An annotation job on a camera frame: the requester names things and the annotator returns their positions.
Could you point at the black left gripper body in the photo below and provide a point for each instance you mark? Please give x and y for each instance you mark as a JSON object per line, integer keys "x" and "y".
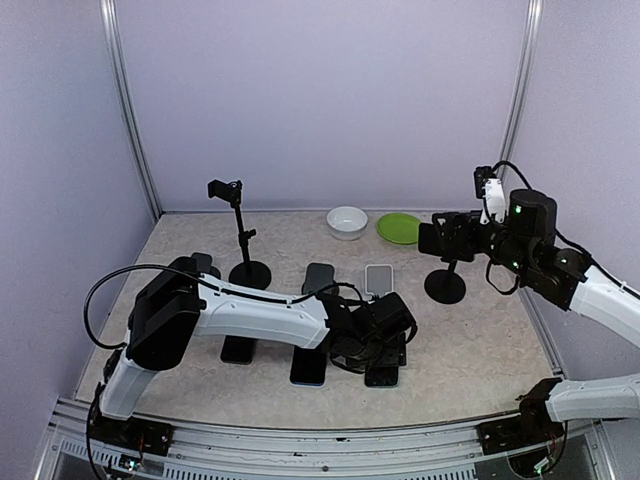
{"x": 380, "y": 355}

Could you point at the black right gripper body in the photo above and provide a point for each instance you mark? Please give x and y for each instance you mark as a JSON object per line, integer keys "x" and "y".
{"x": 477, "y": 245}

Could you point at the short black pole phone stand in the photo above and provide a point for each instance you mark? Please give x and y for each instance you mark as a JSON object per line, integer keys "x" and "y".
{"x": 445, "y": 286}

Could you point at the blue edged black phone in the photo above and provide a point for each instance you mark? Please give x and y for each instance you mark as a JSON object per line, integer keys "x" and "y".
{"x": 308, "y": 368}

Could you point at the dark round base phone stand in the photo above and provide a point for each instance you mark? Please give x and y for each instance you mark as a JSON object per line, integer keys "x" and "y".
{"x": 319, "y": 276}

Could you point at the purple edged black phone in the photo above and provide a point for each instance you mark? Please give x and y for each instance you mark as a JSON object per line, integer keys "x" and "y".
{"x": 238, "y": 350}

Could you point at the tall black pole phone stand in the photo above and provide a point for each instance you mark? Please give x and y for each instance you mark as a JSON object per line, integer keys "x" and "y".
{"x": 249, "y": 273}

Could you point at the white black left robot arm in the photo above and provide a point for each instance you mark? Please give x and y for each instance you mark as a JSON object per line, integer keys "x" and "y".
{"x": 184, "y": 301}

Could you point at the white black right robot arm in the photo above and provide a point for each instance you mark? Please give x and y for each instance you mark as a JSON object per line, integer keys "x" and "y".
{"x": 521, "y": 239}

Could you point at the small dark grey phone stand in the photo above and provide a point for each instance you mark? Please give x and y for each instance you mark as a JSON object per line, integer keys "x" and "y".
{"x": 204, "y": 264}

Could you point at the green plate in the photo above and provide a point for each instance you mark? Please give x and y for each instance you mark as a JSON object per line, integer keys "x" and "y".
{"x": 399, "y": 228}

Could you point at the white ceramic bowl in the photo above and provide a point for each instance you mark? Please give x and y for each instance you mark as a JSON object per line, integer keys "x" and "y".
{"x": 347, "y": 223}

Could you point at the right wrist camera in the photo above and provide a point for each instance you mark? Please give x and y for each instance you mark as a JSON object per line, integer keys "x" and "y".
{"x": 489, "y": 189}

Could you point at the right aluminium frame post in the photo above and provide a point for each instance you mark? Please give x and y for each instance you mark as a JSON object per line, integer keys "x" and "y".
{"x": 522, "y": 80}

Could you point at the aluminium frame post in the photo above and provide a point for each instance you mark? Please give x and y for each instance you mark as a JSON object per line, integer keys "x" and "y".
{"x": 522, "y": 80}
{"x": 116, "y": 53}

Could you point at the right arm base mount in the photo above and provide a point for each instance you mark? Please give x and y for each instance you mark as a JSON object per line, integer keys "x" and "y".
{"x": 514, "y": 433}

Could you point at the aluminium front rail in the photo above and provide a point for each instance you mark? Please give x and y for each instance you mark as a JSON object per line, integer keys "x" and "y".
{"x": 449, "y": 450}

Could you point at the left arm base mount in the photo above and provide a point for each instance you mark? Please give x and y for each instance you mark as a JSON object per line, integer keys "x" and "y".
{"x": 136, "y": 434}

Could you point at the left aluminium frame post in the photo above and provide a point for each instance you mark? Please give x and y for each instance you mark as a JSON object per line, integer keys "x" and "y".
{"x": 116, "y": 53}

